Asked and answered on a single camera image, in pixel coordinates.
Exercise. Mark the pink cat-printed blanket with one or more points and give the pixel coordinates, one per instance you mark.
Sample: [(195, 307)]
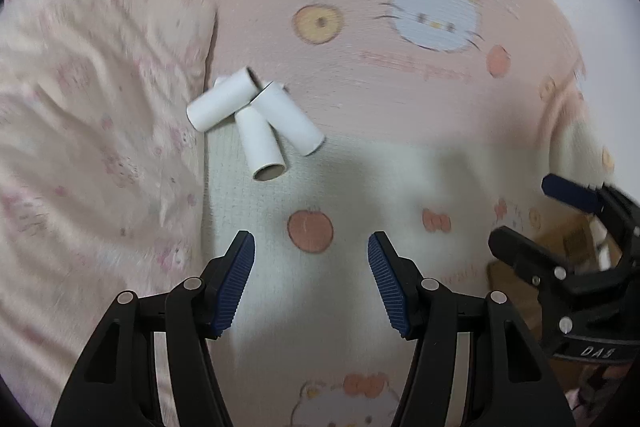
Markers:
[(350, 107)]

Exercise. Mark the pink floral quilt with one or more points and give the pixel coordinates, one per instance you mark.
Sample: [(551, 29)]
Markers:
[(100, 132)]

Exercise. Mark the white paper tube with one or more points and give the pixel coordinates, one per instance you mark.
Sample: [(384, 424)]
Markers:
[(215, 104), (292, 119), (260, 147)]

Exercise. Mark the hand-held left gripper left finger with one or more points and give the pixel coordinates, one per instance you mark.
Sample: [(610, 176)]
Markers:
[(232, 287)]

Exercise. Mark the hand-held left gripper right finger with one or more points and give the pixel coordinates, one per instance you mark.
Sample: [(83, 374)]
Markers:
[(387, 282)]

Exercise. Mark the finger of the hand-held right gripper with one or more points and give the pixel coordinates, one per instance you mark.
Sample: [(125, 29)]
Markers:
[(570, 194), (520, 252)]

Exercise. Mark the brown cardboard box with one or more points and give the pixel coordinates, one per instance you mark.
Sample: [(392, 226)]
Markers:
[(575, 239)]

